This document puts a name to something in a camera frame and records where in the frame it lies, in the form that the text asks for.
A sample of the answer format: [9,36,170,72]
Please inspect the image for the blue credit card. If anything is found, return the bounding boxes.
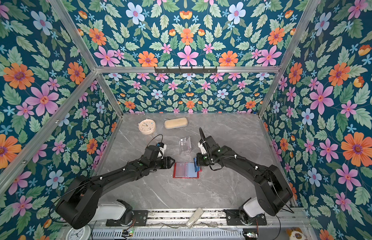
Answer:
[194,158,201,173]

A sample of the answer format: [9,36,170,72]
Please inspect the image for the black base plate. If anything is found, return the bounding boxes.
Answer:
[224,209,267,227]
[106,210,149,227]

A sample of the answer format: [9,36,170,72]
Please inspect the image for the pink round clock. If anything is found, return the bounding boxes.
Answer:
[138,119,156,135]

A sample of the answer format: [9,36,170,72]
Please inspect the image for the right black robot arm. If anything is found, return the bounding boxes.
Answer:
[196,128,294,225]

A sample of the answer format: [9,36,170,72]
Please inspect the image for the plush toy animal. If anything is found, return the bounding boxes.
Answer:
[286,228,308,240]

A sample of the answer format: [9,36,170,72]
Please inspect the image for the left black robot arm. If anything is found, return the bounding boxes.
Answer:
[55,143,176,230]

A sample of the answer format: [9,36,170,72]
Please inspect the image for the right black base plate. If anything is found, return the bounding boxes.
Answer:
[224,209,267,227]

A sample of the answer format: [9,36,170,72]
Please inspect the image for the white remote control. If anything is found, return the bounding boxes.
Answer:
[186,208,204,228]

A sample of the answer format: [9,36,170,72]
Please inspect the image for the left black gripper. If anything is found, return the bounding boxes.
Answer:
[149,155,177,171]

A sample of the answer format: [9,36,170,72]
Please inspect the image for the red card holder wallet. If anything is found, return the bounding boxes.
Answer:
[173,162,200,179]

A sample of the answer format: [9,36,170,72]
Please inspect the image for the white perforated cable duct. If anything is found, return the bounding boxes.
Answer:
[89,228,245,240]

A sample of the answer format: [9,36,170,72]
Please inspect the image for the black hook rail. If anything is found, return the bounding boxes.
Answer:
[154,67,218,74]

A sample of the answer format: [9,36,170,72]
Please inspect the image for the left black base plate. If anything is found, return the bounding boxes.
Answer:
[106,210,149,227]

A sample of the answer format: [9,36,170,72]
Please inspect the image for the white alarm clock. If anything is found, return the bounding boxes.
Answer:
[65,225,92,240]

